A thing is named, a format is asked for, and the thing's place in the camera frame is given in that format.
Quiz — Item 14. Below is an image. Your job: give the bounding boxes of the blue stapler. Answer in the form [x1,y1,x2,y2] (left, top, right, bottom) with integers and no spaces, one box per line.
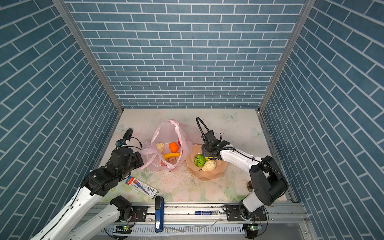
[155,196,165,233]

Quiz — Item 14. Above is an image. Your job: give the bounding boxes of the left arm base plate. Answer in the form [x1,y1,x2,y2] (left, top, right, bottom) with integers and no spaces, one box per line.
[128,206,149,224]

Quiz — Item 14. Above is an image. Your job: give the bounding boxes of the black stapler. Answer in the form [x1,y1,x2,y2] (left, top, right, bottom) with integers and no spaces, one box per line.
[123,129,134,140]

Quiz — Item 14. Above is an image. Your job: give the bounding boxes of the green fake fruit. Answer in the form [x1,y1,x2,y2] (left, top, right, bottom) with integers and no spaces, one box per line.
[194,154,207,168]

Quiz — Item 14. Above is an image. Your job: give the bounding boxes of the plaid glasses case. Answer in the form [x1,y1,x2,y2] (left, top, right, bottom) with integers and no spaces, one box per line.
[247,181,253,193]

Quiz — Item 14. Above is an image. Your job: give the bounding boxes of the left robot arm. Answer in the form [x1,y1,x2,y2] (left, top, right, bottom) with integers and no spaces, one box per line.
[33,147,144,240]

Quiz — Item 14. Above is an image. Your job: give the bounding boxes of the pink plastic bag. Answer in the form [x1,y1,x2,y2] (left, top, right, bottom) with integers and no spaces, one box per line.
[140,120,193,172]

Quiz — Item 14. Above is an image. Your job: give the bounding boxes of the toothpaste box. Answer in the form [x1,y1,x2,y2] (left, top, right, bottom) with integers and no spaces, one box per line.
[126,176,158,199]

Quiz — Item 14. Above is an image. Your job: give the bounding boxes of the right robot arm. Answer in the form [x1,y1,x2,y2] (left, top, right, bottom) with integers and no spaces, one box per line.
[202,131,289,219]

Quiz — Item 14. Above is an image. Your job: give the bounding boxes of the cream fake pear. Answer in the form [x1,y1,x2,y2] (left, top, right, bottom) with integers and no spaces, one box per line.
[201,160,217,172]

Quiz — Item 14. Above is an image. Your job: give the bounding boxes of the blue marker pen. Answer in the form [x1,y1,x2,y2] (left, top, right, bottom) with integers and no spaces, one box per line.
[194,211,221,216]

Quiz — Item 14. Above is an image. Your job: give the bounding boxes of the yellow fake banana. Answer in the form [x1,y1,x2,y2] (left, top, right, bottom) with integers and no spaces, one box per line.
[163,152,180,160]

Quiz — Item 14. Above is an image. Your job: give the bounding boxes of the aluminium front rail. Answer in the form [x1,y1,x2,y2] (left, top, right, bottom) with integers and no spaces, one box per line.
[133,203,310,224]

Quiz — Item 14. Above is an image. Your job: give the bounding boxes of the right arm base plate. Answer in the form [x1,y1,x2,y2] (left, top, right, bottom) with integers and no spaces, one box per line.
[222,204,267,222]

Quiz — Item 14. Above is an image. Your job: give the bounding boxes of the orange fake tangerine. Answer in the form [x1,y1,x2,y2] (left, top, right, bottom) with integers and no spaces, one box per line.
[169,142,179,153]

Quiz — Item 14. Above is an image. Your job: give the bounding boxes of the peach scalloped bowl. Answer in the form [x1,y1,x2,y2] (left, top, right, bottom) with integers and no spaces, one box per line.
[186,145,228,182]

